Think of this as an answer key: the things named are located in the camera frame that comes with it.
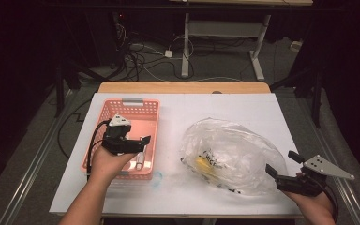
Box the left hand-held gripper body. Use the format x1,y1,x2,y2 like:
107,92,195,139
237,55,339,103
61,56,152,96
102,114,144,156

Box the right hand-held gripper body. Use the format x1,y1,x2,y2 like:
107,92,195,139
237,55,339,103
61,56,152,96
276,154,355,197

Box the pink plastic basket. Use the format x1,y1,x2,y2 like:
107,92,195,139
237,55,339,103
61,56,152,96
80,97,161,181

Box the clear plastic bag smiley print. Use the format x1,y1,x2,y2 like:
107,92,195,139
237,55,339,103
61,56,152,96
179,116,289,196

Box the person's right hand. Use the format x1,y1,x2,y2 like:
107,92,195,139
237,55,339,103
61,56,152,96
282,188,335,215

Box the person's left hand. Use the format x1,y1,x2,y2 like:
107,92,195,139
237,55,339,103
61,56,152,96
90,146,138,184

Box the white board sheet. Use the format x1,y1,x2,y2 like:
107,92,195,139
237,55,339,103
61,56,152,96
49,92,304,217

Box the black stand leg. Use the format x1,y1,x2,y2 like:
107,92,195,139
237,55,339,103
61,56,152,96
54,59,85,118
270,62,323,129

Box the small white box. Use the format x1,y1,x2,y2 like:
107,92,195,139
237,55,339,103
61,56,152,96
290,40,304,53

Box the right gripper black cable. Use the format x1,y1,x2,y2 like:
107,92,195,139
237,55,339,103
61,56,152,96
320,184,340,223

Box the metal floor rail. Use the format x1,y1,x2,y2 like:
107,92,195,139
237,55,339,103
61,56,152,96
0,90,76,225
293,97,360,225

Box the black floor cable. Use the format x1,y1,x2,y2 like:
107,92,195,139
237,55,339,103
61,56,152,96
57,99,92,160

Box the tangle of floor cables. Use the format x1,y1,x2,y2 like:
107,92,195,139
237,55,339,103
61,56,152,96
115,22,195,83

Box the white metal desk frame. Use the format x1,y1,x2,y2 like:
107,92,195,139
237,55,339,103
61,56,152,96
181,12,271,83

